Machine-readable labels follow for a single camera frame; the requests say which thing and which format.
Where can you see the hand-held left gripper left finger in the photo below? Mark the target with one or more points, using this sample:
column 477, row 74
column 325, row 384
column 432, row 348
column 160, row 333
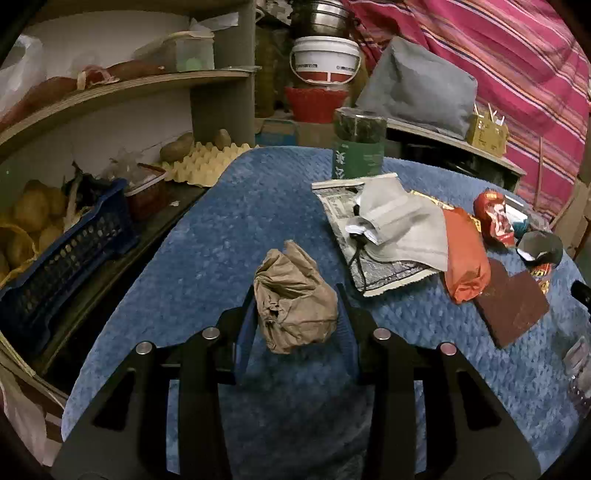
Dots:
column 244, row 341

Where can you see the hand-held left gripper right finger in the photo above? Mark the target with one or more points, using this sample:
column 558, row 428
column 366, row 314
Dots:
column 349, row 346

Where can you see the brown paper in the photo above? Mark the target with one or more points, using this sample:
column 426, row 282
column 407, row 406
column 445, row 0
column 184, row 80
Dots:
column 295, row 300

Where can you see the grey face mask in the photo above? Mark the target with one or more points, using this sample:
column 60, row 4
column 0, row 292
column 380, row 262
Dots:
column 406, row 226

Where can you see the newspaper sheet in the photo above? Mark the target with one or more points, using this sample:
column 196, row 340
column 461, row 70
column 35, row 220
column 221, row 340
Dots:
column 339, row 207

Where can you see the orange plastic packet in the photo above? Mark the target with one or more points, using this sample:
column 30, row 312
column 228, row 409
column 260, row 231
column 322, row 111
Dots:
column 464, row 258

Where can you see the brown square sheet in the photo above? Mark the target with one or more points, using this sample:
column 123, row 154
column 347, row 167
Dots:
column 512, row 304

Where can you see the red plastic container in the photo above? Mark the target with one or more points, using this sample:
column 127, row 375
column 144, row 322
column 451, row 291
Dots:
column 145, row 198

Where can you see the egg carton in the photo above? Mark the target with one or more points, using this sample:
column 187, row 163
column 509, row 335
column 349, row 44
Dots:
column 207, row 166

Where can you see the green plastic cup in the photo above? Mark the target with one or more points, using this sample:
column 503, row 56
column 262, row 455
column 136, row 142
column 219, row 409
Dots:
column 358, row 157

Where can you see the red crumpled wrapper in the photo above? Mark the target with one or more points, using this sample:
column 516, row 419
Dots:
column 491, row 217

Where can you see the blue plastic crate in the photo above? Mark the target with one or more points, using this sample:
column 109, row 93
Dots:
column 60, row 272

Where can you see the black cap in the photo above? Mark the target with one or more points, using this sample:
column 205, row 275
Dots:
column 540, row 244

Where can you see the low wooden table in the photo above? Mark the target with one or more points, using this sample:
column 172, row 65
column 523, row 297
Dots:
column 443, row 138

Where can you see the white plastic bag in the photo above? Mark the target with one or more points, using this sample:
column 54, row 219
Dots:
column 23, row 69
column 27, row 415

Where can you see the red plastic basket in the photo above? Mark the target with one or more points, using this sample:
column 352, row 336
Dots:
column 316, row 106

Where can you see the small yellow cardboard box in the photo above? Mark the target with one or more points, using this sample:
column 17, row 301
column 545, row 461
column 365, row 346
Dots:
column 485, row 136

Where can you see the pile of potatoes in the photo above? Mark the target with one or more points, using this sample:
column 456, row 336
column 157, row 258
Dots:
column 30, row 212

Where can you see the large cardboard box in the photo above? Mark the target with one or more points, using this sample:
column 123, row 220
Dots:
column 575, row 217

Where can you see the grey cushion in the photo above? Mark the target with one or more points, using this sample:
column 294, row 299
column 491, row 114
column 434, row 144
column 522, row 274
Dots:
column 415, row 92

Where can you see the yellowish plastic jug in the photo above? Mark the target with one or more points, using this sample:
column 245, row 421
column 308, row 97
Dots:
column 272, row 74

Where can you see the wooden shelf unit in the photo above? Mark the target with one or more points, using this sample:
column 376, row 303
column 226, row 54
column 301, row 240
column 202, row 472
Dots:
column 138, row 85

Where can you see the white plastic bucket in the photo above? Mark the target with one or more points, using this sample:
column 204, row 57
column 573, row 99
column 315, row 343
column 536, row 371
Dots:
column 323, row 60

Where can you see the clear plastic container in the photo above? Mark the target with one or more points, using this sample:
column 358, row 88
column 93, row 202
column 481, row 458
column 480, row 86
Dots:
column 184, row 53

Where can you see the pink striped cloth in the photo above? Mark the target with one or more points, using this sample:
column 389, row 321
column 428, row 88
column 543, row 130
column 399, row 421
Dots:
column 508, row 69

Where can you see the metal pot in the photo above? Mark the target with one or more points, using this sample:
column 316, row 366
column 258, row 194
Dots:
column 323, row 21

